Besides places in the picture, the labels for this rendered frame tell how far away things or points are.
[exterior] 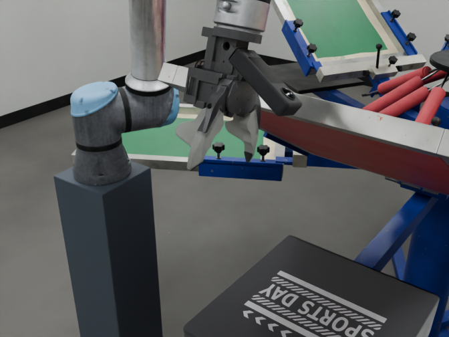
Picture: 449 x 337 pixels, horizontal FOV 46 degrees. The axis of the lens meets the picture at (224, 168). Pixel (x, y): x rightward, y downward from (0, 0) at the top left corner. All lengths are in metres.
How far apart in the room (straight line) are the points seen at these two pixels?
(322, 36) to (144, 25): 1.57
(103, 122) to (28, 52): 3.84
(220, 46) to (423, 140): 0.32
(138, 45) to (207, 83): 0.54
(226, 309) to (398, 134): 0.70
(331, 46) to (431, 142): 1.91
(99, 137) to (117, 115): 0.07
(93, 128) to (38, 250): 2.06
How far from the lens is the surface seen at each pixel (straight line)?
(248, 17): 0.75
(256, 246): 3.18
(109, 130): 1.34
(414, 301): 1.45
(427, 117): 1.93
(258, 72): 0.74
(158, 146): 2.15
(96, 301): 1.60
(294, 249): 1.55
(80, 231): 1.47
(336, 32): 2.78
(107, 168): 1.36
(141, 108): 1.34
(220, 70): 0.78
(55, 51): 5.30
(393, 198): 3.81
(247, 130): 0.82
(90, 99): 1.31
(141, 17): 1.26
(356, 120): 0.85
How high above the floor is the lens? 1.85
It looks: 27 degrees down
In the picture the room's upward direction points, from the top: straight up
